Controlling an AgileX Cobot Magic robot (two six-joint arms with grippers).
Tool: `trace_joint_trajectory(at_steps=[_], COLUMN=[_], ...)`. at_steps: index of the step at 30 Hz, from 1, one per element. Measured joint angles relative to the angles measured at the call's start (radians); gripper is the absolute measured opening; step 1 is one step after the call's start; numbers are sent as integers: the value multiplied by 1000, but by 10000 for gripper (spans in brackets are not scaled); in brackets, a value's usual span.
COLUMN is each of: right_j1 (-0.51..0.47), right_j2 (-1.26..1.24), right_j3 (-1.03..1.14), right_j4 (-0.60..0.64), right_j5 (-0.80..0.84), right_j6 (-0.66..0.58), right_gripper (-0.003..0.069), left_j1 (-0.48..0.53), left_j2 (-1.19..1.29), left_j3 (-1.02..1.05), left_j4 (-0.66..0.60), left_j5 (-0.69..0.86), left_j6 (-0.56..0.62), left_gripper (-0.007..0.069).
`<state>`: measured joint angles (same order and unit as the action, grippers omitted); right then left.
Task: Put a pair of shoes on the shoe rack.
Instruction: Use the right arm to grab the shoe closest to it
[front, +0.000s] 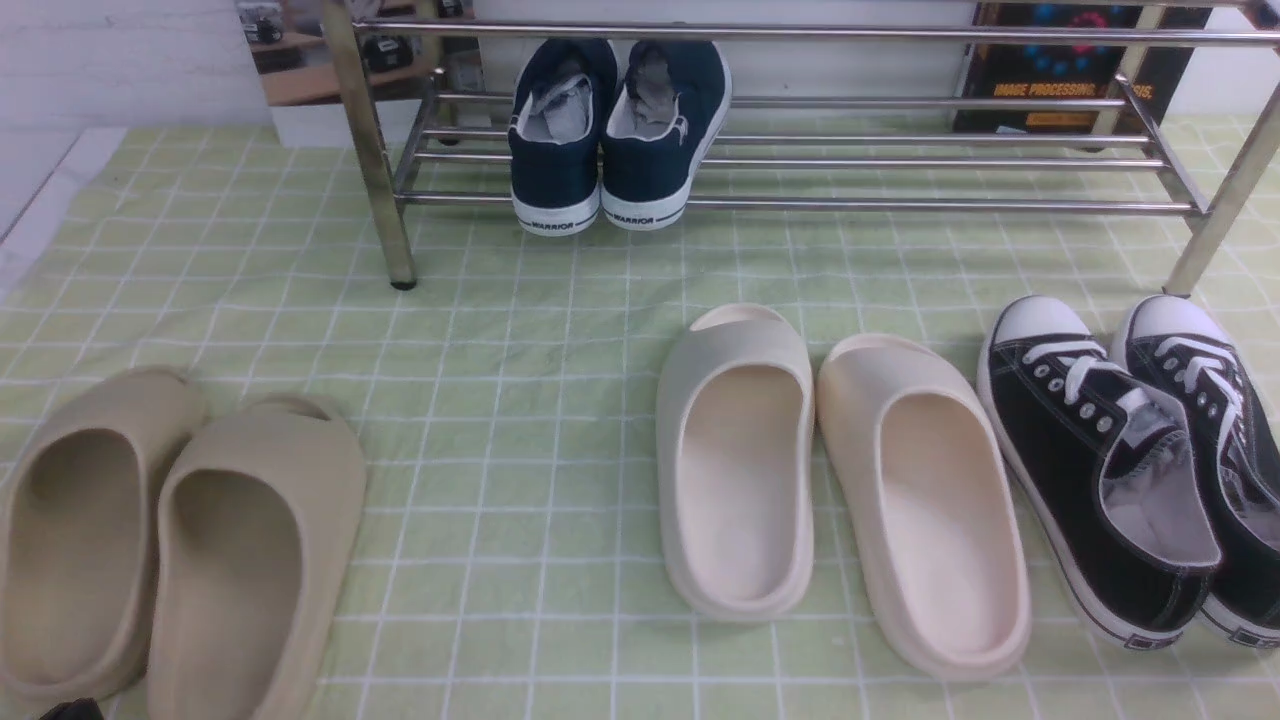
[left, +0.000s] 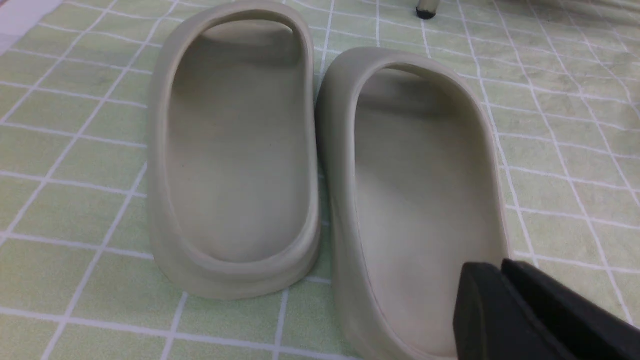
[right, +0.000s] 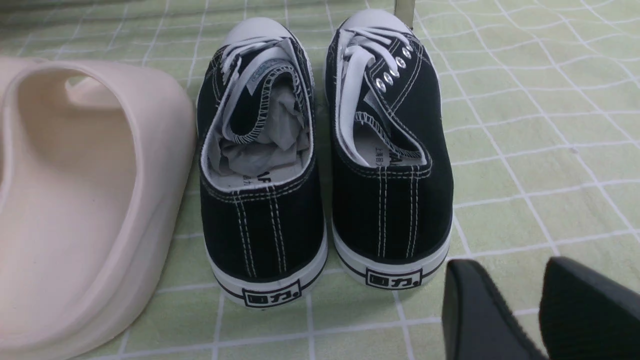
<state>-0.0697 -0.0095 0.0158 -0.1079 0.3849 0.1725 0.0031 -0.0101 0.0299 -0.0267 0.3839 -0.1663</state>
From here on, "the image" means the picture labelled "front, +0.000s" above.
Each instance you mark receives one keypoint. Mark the dark poster with orange text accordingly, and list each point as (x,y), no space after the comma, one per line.
(1058,72)

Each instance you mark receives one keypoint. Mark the silver metal shoe rack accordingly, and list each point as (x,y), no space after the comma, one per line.
(1121,121)

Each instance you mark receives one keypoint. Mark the tan slipper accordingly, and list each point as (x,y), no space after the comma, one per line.
(80,538)
(256,522)

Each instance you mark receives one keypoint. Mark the navy right sneaker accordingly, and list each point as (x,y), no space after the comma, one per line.
(674,99)

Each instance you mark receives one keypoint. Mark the cream left slipper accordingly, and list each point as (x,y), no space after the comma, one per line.
(734,429)

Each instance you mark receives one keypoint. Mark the cream right slipper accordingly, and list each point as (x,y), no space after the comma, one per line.
(930,507)

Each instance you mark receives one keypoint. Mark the black canvas sneaker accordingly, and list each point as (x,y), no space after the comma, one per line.
(1107,464)
(1173,345)

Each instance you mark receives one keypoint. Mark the mirror panel behind rack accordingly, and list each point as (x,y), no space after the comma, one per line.
(299,76)

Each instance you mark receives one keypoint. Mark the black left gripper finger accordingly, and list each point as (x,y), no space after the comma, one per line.
(81,709)

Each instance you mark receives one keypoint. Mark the tan left slipper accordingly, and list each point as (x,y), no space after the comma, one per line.
(80,538)

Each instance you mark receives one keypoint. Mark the cream slipper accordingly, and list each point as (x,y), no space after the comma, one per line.
(930,507)
(734,429)

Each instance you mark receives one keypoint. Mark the green checkered tablecloth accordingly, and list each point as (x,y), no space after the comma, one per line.
(508,564)

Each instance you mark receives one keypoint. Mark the navy sneaker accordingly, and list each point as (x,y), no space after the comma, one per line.
(674,99)
(562,99)

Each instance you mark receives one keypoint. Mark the tan right slipper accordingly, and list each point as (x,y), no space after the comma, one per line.
(256,522)

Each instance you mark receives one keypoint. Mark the navy left sneaker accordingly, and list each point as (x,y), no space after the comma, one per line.
(562,99)

